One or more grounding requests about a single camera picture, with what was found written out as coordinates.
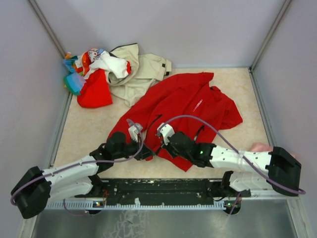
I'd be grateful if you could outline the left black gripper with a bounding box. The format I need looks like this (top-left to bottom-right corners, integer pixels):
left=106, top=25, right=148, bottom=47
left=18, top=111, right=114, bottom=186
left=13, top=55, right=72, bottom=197
left=113, top=135, right=156, bottom=161

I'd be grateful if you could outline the red zip jacket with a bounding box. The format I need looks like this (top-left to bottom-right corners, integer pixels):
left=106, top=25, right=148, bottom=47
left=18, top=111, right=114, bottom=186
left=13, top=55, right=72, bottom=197
left=110, top=72, right=243, bottom=172

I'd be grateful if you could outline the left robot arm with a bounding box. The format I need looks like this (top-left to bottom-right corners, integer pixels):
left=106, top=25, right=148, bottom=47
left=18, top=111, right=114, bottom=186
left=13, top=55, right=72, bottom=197
left=10, top=132, right=155, bottom=219

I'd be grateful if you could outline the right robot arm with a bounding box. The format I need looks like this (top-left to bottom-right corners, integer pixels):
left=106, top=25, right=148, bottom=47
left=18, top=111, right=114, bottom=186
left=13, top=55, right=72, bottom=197
left=162, top=132, right=301, bottom=196

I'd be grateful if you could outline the beige jacket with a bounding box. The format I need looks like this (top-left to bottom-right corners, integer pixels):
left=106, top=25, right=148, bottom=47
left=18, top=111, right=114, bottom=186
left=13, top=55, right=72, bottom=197
left=107, top=43, right=172, bottom=107

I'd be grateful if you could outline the red cloth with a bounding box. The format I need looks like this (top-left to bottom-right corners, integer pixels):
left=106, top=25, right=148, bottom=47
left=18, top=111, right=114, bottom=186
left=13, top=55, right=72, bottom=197
left=77, top=69, right=112, bottom=109

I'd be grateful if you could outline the pink cloth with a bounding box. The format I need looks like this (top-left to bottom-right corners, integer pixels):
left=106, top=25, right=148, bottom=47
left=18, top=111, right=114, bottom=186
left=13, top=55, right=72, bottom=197
left=249, top=142, right=274, bottom=154

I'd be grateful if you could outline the colourful striped cloth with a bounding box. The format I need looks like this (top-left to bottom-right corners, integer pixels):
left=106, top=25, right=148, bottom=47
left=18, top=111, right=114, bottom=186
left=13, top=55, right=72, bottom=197
left=62, top=53, right=86, bottom=96

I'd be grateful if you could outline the white printed shirt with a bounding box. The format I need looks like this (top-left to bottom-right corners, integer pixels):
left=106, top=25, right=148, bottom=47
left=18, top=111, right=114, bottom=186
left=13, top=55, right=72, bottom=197
left=73, top=49, right=131, bottom=79

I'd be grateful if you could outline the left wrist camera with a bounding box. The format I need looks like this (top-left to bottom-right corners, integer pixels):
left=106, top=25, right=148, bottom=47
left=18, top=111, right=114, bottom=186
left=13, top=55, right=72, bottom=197
left=128, top=123, right=143, bottom=142

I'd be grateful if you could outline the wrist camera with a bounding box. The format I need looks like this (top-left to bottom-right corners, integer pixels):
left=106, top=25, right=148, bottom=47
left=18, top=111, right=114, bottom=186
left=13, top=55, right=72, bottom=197
left=128, top=123, right=143, bottom=142
left=157, top=123, right=175, bottom=145

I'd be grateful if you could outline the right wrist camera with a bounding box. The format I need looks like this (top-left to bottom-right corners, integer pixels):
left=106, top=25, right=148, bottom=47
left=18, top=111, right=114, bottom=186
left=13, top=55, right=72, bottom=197
left=157, top=123, right=175, bottom=145

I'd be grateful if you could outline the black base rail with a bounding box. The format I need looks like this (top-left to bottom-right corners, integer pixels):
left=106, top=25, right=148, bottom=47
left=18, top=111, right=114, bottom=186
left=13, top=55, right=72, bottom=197
left=76, top=178, right=238, bottom=206

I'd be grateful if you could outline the aluminium frame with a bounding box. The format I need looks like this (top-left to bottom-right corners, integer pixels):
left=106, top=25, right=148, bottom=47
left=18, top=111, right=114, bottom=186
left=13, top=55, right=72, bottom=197
left=35, top=0, right=317, bottom=238

